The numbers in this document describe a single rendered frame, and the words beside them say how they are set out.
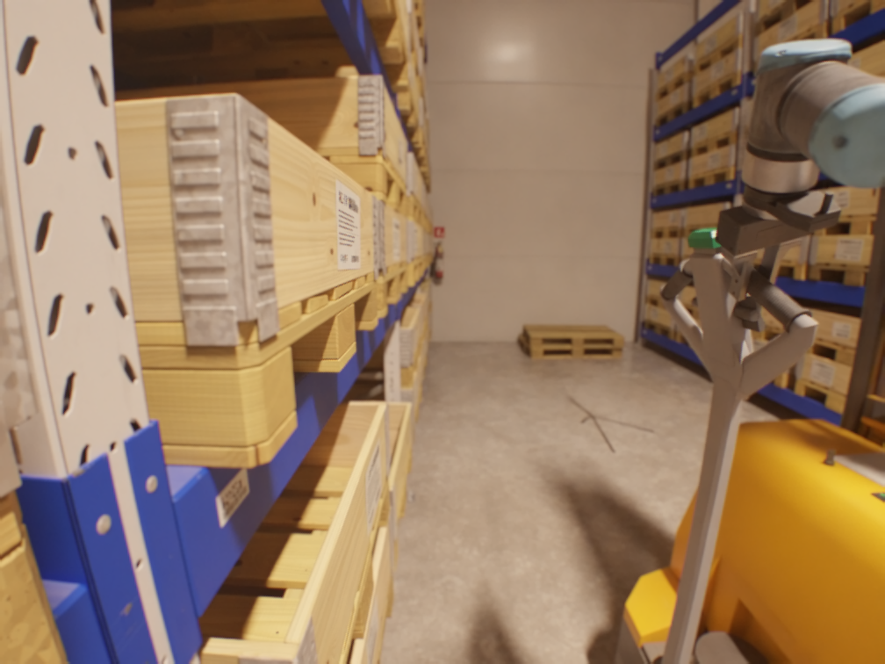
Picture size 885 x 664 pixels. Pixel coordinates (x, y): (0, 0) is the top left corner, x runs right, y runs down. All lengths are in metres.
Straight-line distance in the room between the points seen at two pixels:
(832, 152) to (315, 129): 1.15
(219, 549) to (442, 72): 6.48
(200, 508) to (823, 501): 1.19
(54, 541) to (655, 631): 1.43
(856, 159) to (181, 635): 0.74
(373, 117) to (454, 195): 5.04
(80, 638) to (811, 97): 0.75
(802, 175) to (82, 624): 0.81
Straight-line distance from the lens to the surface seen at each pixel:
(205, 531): 0.50
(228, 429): 0.46
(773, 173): 0.67
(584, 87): 6.92
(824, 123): 0.54
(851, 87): 0.56
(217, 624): 0.93
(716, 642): 1.42
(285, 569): 1.00
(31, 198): 0.33
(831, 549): 1.22
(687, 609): 1.17
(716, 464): 0.98
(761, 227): 0.71
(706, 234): 0.86
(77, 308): 0.35
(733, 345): 0.88
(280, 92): 1.40
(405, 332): 2.31
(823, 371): 4.08
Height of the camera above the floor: 1.39
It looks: 11 degrees down
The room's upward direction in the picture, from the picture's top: straight up
